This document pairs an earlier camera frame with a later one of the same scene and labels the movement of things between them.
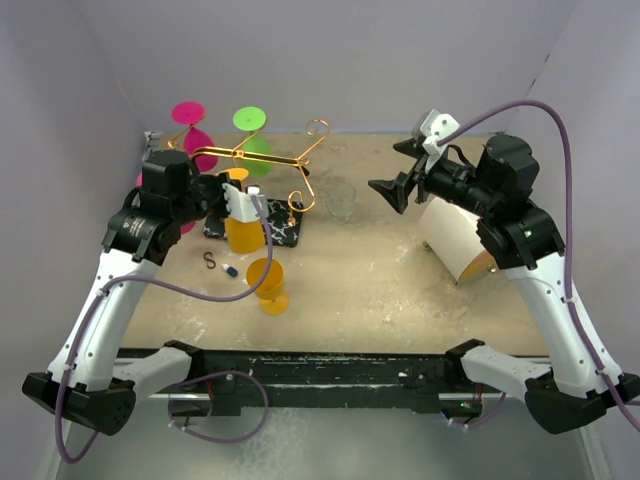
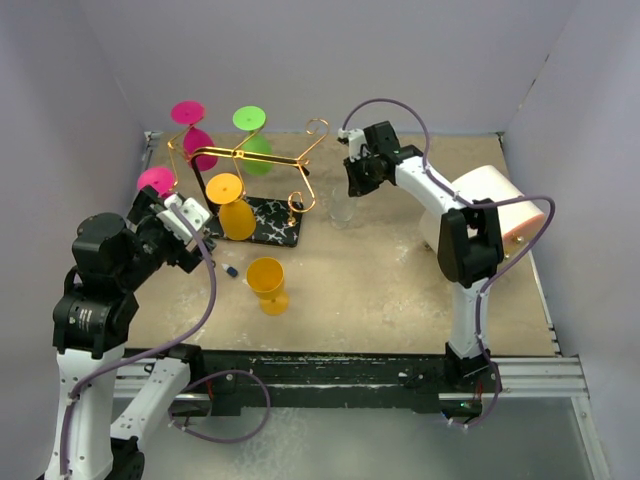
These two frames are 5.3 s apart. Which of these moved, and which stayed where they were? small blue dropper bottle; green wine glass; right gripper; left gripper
Moved: right gripper; left gripper
Stayed: small blue dropper bottle; green wine glass
